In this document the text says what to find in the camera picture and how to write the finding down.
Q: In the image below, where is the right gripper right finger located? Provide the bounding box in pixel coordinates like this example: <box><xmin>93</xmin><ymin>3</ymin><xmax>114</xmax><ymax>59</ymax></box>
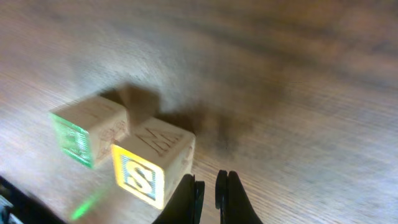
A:
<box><xmin>215</xmin><ymin>170</ymin><xmax>262</xmax><ymax>224</ymax></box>

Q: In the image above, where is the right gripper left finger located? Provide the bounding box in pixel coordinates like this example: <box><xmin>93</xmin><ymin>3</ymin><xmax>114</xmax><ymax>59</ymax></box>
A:
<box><xmin>152</xmin><ymin>174</ymin><xmax>205</xmax><ymax>224</ymax></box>

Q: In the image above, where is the green letter R block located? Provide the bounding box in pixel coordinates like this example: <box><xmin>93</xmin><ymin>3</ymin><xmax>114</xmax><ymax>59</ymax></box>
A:
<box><xmin>50</xmin><ymin>95</ymin><xmax>130</xmax><ymax>169</ymax></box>

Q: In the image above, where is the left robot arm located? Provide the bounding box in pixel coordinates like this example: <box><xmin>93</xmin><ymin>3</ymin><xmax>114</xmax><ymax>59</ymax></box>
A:
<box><xmin>1</xmin><ymin>177</ymin><xmax>66</xmax><ymax>224</ymax></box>

